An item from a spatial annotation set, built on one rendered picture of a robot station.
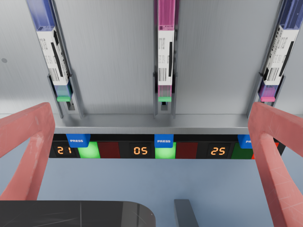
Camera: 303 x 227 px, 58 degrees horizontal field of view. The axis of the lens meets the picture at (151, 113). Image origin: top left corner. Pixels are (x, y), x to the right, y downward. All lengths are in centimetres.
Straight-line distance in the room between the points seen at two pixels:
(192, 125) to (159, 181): 77
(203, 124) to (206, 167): 77
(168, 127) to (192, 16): 12
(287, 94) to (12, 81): 30
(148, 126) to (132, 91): 4
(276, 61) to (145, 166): 84
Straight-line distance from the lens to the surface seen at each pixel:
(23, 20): 29
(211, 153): 40
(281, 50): 29
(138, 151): 39
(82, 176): 111
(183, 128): 31
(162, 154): 40
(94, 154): 41
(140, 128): 31
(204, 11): 26
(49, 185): 116
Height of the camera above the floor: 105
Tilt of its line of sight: 88 degrees down
